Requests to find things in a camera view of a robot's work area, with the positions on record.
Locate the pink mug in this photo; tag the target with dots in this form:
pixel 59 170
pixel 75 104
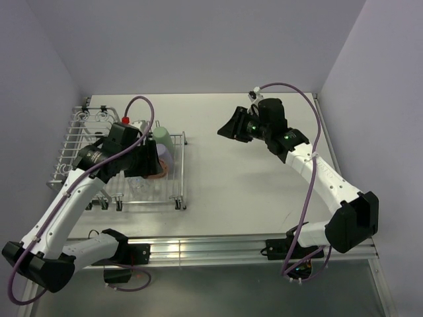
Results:
pixel 163 173

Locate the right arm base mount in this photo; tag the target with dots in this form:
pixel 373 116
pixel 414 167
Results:
pixel 277 249

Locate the clear glass tumbler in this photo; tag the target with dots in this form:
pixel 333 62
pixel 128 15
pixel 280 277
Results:
pixel 138 186

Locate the white wire dish rack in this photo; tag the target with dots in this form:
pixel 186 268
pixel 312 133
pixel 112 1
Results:
pixel 96 133

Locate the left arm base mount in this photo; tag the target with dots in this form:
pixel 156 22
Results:
pixel 119 270

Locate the lilac cup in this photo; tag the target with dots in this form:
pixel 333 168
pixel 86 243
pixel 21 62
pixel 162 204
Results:
pixel 165 155

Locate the light green cup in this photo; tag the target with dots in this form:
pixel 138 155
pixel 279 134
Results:
pixel 162 136

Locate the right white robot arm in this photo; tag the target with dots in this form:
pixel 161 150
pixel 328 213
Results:
pixel 355 214

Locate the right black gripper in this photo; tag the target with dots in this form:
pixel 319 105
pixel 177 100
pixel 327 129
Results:
pixel 234 128

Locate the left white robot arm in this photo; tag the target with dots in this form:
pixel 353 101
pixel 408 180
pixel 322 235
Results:
pixel 43 256

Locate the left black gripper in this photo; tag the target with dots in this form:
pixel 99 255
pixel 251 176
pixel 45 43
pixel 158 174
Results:
pixel 151 165

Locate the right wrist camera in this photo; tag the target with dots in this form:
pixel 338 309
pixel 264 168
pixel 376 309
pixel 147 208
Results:
pixel 255 96

